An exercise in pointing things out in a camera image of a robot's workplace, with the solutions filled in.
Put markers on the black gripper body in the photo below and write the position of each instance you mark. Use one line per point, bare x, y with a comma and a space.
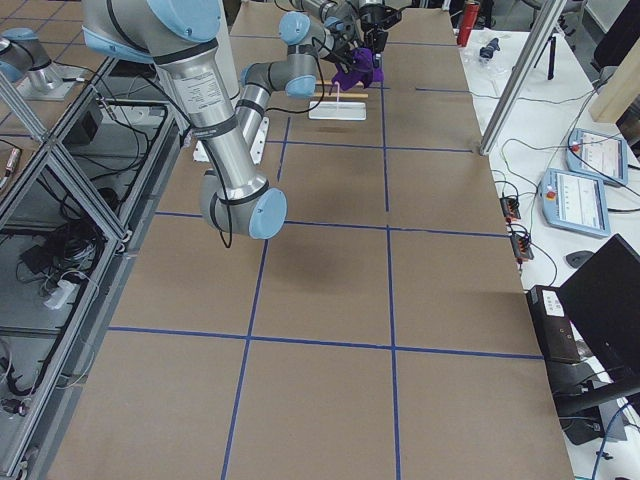
372, 20

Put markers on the aluminium frame post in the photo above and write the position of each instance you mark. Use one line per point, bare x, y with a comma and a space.
533, 46

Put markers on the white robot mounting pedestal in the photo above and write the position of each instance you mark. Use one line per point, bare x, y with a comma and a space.
222, 58

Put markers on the black desktop computer box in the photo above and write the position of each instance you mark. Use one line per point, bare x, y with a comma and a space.
552, 326

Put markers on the orange black cable hub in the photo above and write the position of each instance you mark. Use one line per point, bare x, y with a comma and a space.
521, 246
510, 208

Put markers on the black computer monitor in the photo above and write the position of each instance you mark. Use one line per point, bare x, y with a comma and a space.
601, 298

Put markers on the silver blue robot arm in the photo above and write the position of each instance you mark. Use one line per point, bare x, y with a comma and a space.
181, 39

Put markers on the red bottle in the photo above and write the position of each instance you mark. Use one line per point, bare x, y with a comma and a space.
467, 21

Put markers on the purple towel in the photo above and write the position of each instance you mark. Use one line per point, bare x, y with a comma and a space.
363, 66

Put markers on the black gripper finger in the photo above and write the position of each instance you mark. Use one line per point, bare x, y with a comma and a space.
369, 39
380, 40

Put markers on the dark blue folded cloth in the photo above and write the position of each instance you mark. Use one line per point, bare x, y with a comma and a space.
488, 51

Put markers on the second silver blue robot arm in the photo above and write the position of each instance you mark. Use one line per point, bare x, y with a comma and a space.
23, 55

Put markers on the teach pendant tablet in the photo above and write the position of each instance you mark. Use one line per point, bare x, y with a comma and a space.
598, 155
574, 202

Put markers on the black computer mouse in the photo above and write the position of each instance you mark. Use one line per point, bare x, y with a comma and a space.
578, 258

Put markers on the far teach pendant tablet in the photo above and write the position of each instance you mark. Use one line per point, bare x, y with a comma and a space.
598, 155

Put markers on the near teach pendant tablet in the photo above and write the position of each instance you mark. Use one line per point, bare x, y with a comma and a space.
574, 202

